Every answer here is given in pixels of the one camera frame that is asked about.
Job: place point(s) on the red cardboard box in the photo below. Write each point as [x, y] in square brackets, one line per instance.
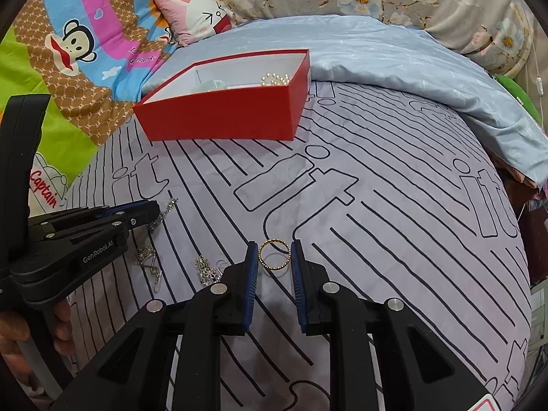
[222, 113]

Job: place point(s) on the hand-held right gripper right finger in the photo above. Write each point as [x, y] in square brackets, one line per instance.
[299, 287]

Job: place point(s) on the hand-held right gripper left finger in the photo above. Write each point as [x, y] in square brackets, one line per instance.
[250, 291]

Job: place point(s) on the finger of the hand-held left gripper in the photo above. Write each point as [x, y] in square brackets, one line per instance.
[85, 252]
[68, 220]

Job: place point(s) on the grey striped bed sheet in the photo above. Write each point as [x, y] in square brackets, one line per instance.
[385, 244]

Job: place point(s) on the colourful cartoon monkey blanket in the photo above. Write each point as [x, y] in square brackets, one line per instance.
[107, 30]

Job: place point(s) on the person's left hand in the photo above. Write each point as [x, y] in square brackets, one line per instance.
[13, 329]

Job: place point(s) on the pink cartoon pillow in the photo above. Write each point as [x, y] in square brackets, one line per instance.
[188, 17]

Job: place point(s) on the green plastic object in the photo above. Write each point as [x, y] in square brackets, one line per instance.
[518, 94]

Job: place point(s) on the light blue quilt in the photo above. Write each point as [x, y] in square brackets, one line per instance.
[406, 60]

